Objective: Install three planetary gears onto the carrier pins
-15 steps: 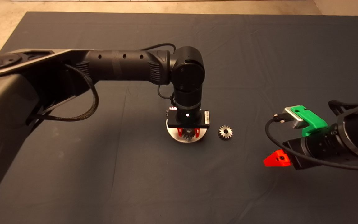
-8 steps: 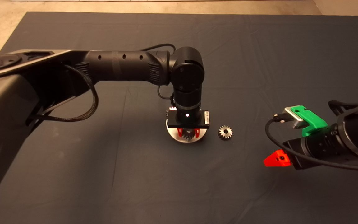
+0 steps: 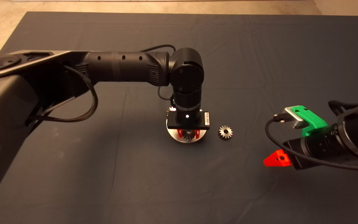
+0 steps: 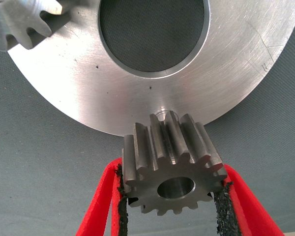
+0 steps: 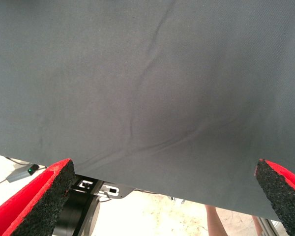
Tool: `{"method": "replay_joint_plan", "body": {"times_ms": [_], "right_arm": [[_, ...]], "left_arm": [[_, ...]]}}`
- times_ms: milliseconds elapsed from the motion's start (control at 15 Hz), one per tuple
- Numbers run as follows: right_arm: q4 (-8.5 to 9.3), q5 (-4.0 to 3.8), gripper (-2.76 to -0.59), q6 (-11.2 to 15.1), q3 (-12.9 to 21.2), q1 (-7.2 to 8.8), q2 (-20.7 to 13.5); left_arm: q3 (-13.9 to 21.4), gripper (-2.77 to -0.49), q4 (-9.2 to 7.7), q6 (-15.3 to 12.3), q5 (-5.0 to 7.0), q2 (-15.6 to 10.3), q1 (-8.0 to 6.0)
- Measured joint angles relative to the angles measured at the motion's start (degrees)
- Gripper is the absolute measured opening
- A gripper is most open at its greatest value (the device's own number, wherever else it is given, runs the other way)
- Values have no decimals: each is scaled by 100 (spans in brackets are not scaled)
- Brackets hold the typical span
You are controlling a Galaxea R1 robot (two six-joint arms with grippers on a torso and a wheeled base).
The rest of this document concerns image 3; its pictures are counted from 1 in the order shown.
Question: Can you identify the silver right camera box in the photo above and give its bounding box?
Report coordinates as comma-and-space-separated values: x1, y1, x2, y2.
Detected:
284, 107, 309, 129

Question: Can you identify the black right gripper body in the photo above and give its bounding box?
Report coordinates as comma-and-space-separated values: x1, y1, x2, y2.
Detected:
283, 130, 342, 170

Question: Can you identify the round metal carrier plate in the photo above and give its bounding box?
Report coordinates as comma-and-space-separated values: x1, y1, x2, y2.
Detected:
166, 115, 206, 144

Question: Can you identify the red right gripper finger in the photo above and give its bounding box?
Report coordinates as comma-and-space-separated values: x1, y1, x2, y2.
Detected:
263, 149, 292, 167

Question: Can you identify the dark table cloth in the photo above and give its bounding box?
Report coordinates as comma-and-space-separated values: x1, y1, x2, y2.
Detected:
0, 11, 358, 224

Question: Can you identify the thin black right camera cable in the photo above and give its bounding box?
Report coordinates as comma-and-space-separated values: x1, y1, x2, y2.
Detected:
265, 114, 358, 172

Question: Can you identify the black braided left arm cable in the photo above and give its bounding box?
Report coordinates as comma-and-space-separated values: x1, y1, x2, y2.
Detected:
27, 65, 99, 123

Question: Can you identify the green right camera mount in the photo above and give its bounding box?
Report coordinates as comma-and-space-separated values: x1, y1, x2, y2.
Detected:
291, 106, 328, 137

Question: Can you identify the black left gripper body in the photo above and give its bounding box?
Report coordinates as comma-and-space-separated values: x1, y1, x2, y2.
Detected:
167, 107, 211, 130

